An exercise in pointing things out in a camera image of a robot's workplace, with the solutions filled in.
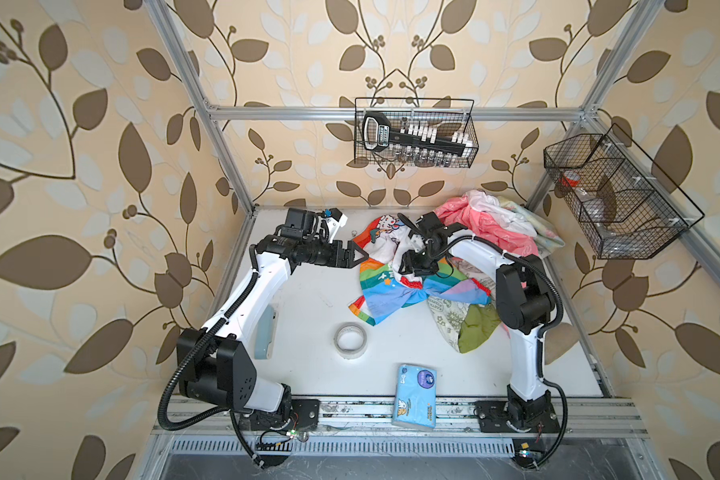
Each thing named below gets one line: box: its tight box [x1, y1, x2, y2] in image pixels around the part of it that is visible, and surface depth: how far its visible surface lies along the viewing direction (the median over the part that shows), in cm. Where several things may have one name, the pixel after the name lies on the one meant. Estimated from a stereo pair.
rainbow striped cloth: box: [349, 215, 492, 325], surface depth 96 cm
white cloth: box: [466, 190, 538, 237], surface depth 98 cm
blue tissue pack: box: [392, 363, 438, 429], surface depth 74 cm
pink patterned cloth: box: [435, 196, 539, 257], surface depth 98 cm
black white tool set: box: [362, 111, 472, 167], surface depth 87 cm
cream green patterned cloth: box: [428, 257, 497, 353], surface depth 91 cm
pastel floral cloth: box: [498, 197, 566, 258], surface depth 101 cm
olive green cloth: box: [458, 303, 501, 354], surface depth 87 cm
